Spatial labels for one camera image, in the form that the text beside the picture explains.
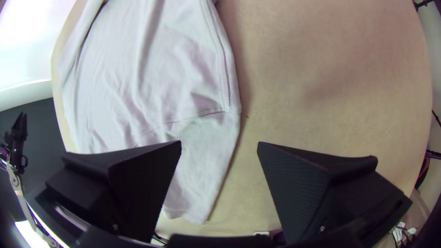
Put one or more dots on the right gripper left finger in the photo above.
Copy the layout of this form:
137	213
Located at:
137	186

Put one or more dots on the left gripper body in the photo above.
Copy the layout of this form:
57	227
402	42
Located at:
17	143

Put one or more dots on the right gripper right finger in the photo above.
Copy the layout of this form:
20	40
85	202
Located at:
310	193

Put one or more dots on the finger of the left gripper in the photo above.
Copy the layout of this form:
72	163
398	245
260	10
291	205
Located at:
20	125

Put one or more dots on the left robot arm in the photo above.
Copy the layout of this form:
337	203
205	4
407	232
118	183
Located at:
13	160

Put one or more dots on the light grey t-shirt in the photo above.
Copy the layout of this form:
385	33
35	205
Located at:
137	69

